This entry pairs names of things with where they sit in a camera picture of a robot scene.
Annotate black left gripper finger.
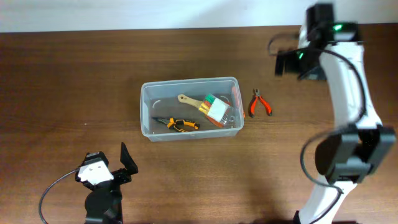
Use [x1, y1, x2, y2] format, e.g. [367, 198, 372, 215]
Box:
[120, 142, 138, 174]
[83, 151, 109, 167]

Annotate red handled cutting pliers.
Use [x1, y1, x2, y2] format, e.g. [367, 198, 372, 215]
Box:
[248, 88, 273, 118]

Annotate orange black long-nose pliers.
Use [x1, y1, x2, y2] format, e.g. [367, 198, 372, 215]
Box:
[153, 117, 200, 133]

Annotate clear plastic container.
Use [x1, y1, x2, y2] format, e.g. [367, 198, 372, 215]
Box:
[140, 77, 244, 142]

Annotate orange perforated strip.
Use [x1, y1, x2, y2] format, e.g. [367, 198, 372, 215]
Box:
[231, 86, 246, 119]

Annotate wooden handled orange scraper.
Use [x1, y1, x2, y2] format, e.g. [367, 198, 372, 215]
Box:
[177, 94, 235, 128]

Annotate clear screwdriver bit case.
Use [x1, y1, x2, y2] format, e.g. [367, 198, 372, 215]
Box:
[199, 94, 233, 126]

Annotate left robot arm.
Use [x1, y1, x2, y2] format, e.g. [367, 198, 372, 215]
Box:
[75, 151, 131, 224]

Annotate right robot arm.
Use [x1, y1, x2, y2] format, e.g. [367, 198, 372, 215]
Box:
[140, 2, 396, 223]

